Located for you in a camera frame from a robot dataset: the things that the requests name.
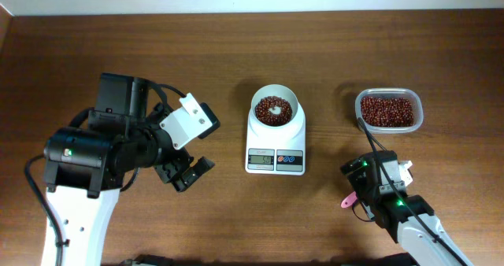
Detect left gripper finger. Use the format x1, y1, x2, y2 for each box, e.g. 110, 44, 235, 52
198, 102, 221, 139
172, 157, 215, 193

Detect pink measuring scoop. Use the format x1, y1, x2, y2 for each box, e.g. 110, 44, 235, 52
340, 191, 358, 209

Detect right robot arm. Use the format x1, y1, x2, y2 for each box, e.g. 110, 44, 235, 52
340, 150, 472, 265

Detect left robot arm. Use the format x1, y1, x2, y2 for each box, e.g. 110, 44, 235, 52
42, 73, 220, 265

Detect white digital kitchen scale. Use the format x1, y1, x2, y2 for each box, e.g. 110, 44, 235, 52
245, 104, 306, 175

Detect red beans in bowl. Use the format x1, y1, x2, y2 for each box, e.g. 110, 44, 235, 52
254, 96, 293, 127

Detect white round bowl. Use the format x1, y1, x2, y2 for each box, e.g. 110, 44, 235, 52
250, 84, 299, 127

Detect red beans in container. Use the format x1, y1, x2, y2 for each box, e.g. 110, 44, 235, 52
360, 97, 414, 127

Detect clear plastic bean container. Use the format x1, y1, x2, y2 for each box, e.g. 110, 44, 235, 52
355, 88, 424, 134

